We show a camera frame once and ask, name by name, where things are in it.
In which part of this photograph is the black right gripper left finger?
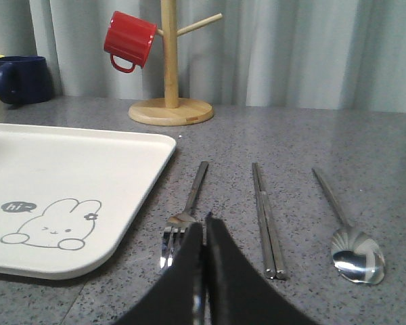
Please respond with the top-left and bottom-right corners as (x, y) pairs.
(116, 223), (203, 325)

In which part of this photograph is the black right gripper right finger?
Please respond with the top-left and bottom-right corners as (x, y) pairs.
(206, 213), (315, 324)

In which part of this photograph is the silver metal fork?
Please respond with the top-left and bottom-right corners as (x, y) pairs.
(160, 161), (209, 270)

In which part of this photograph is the silver metal spoon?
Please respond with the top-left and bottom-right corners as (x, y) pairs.
(312, 167), (386, 285)

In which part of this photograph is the cream rabbit serving tray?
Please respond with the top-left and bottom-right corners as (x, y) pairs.
(0, 123), (176, 280)

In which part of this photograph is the wooden mug tree stand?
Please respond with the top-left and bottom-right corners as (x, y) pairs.
(129, 1), (223, 126)

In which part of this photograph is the red ribbed mug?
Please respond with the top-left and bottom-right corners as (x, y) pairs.
(104, 11), (158, 73)

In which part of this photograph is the grey curtain backdrop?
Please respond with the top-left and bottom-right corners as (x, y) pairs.
(0, 1), (406, 112)

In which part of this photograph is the dark blue mug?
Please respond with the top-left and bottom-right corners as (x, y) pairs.
(0, 56), (54, 105)

